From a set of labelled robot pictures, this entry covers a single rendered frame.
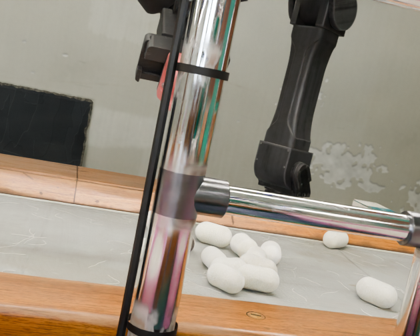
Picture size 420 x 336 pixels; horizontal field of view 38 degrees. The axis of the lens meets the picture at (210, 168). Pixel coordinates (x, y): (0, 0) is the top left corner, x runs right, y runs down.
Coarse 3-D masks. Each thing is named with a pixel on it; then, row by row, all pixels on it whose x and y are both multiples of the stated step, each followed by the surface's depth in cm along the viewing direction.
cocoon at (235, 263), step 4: (216, 260) 50; (220, 260) 50; (224, 260) 50; (228, 260) 50; (232, 260) 51; (236, 260) 51; (240, 260) 51; (212, 264) 50; (228, 264) 50; (232, 264) 50; (236, 264) 51; (240, 264) 51; (244, 264) 51; (236, 268) 50
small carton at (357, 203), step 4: (356, 200) 82; (360, 200) 83; (352, 204) 83; (356, 204) 82; (360, 204) 81; (364, 204) 80; (368, 204) 81; (372, 204) 82; (376, 204) 82; (372, 208) 78; (376, 208) 79; (380, 208) 79; (384, 208) 80
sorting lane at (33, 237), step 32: (0, 224) 54; (32, 224) 56; (64, 224) 58; (96, 224) 60; (128, 224) 63; (0, 256) 46; (32, 256) 47; (64, 256) 49; (96, 256) 50; (128, 256) 52; (192, 256) 56; (288, 256) 63; (320, 256) 66; (352, 256) 69; (384, 256) 73; (192, 288) 47; (288, 288) 52; (320, 288) 54; (352, 288) 56
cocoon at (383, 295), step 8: (360, 280) 53; (368, 280) 53; (376, 280) 52; (360, 288) 53; (368, 288) 52; (376, 288) 52; (384, 288) 51; (392, 288) 52; (360, 296) 53; (368, 296) 52; (376, 296) 51; (384, 296) 51; (392, 296) 51; (376, 304) 52; (384, 304) 51; (392, 304) 51
